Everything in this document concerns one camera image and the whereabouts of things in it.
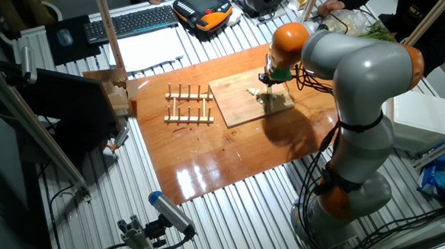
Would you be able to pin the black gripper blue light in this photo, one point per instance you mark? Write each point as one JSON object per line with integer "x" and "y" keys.
{"x": 268, "y": 78}

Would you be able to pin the steel kitchen knife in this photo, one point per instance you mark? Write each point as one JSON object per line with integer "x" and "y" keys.
{"x": 269, "y": 101}

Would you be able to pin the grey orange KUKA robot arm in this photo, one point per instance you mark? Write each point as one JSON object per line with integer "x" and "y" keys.
{"x": 366, "y": 75}

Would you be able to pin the left forearm black sleeve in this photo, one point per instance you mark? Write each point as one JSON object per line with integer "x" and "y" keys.
{"x": 440, "y": 52}

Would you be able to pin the right hand of black-jacket person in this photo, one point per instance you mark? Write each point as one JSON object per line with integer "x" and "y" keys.
{"x": 330, "y": 6}

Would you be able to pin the white scallion stalk piece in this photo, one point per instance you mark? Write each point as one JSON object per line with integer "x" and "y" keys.
{"x": 263, "y": 98}

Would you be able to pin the green wrist flange adapter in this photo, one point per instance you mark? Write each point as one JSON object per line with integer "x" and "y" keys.
{"x": 281, "y": 74}

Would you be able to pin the small white rounded object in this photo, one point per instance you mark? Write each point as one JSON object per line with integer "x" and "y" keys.
{"x": 234, "y": 17}

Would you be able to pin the wooden peg dish rack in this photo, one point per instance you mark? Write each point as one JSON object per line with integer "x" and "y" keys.
{"x": 188, "y": 98}

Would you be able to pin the clear plastic bag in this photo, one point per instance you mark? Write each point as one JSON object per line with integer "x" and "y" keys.
{"x": 348, "y": 20}

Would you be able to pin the orange black teach pendant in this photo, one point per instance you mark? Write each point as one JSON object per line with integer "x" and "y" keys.
{"x": 201, "y": 3}

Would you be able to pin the green scallion bunch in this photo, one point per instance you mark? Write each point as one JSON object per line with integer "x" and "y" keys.
{"x": 378, "y": 34}

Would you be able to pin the white paper sheet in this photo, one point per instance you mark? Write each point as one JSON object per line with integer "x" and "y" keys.
{"x": 146, "y": 48}

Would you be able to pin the black computer keyboard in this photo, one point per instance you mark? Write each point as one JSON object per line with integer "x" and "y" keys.
{"x": 133, "y": 22}

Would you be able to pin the white foam box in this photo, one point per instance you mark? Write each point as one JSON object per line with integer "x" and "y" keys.
{"x": 418, "y": 121}

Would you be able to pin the small wooden block stack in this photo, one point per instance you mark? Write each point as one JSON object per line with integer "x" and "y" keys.
{"x": 105, "y": 75}

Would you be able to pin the black-jacket person torso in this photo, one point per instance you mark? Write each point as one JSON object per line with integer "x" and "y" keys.
{"x": 419, "y": 15}

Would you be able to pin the aluminium profile bar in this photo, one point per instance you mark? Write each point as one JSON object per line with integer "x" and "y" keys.
{"x": 437, "y": 151}

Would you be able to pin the black mouse pad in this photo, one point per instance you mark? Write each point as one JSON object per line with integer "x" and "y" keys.
{"x": 73, "y": 52}

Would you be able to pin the black flat monitor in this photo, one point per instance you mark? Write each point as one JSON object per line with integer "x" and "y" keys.
{"x": 68, "y": 98}

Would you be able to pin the grey computer mouse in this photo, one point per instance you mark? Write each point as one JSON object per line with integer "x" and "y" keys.
{"x": 64, "y": 37}

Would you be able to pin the silver camera with blue cap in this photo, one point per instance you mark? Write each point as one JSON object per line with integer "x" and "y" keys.
{"x": 170, "y": 211}

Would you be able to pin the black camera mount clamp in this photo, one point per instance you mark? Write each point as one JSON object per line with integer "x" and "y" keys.
{"x": 155, "y": 231}

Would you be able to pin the aluminium extrusion camera stand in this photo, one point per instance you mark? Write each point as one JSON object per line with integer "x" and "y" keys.
{"x": 137, "y": 243}

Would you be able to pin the small silver camera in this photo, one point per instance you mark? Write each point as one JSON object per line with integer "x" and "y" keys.
{"x": 28, "y": 64}

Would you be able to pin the aluminium frame strut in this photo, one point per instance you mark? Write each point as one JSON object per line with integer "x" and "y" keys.
{"x": 28, "y": 123}

